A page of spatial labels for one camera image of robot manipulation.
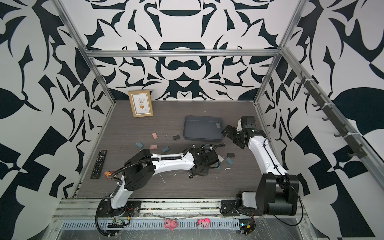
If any black corrugated cable hose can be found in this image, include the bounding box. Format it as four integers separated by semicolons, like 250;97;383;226
94;196;119;238

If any wall hook rail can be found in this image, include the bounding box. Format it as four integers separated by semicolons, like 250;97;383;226
296;70;368;160

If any white eraser lower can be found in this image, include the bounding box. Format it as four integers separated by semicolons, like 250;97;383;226
218;155;224;163

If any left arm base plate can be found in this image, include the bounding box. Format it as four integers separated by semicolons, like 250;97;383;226
97;200;142;218

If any pink pig toy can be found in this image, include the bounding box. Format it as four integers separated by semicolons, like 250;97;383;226
164;219;178;231

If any blue eraser left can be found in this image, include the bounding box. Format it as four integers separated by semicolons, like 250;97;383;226
162;147;170;153

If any black remote control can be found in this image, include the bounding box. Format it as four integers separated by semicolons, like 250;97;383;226
90;150;108;180

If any dark grey storage box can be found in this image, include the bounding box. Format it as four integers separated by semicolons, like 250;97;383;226
183;116;223;142

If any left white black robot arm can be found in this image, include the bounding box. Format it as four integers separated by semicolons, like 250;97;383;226
108;144;220;210

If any grey eraser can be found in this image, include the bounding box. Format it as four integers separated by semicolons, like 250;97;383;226
226;158;234;165

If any white eraser far left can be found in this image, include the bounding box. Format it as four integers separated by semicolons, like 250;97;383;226
136;142;144;149

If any small red yellow toy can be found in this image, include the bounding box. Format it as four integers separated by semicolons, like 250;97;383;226
104;171;114;179

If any pink clip toy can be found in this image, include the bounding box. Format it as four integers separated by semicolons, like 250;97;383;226
198;218;211;229

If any wooden picture frame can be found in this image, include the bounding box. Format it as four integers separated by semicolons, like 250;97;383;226
128;90;154;118

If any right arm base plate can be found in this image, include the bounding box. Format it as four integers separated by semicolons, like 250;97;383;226
220;199;264;217

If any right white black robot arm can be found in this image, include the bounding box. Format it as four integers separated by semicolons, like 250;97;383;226
221;125;300;216

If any white eraser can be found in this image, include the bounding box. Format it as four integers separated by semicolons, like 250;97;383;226
218;155;224;163
136;142;144;149

